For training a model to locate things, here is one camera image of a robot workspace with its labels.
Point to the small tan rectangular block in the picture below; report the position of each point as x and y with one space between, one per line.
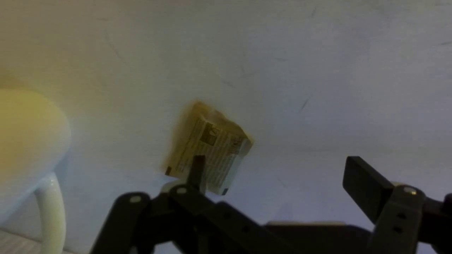
216 142

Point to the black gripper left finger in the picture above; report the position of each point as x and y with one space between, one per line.
188 216

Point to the white ceramic mug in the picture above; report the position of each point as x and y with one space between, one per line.
28 150

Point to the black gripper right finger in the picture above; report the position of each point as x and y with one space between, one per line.
399 212

